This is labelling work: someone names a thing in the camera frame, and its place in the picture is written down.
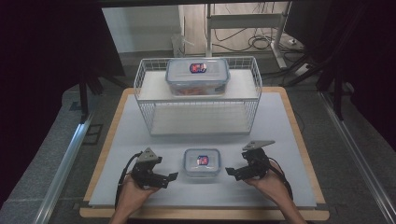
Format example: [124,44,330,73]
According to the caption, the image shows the aluminium rail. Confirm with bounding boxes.
[32,120,94,224]
[320,91,396,224]

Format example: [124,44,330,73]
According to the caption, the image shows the white power strip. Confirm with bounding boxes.
[293,63,311,77]

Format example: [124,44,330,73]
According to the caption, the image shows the person's right hand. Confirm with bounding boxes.
[244,161,293,206]

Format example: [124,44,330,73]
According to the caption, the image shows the white table mat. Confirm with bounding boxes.
[88,91,318,208]

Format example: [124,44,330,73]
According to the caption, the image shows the white metal desk frame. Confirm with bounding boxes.
[205,1,289,70]

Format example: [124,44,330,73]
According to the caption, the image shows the black floor cables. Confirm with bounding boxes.
[214,27,305,54]

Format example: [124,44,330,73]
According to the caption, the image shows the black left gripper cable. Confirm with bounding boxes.
[114,151,143,210]

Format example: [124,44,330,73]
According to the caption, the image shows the white wire shelf rack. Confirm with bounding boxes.
[134,56,263,137]

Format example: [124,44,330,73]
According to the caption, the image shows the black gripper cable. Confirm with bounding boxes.
[114,151,143,210]
[269,160,294,200]

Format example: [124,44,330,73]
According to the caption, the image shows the small clear food container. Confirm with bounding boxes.
[182,147,222,178]

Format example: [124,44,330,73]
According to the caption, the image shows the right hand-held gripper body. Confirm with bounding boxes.
[236,140,276,181]

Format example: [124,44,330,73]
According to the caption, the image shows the black metal stand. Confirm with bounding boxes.
[317,60,347,121]
[78,71,106,124]

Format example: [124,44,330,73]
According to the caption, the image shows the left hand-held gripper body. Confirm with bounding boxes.
[131,147,169,189]

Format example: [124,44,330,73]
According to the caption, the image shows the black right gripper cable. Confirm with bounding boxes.
[269,160,294,200]

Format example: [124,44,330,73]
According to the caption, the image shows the large clear food container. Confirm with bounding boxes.
[164,58,232,97]

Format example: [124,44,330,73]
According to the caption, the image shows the person's left hand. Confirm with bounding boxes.
[116,175,162,216]

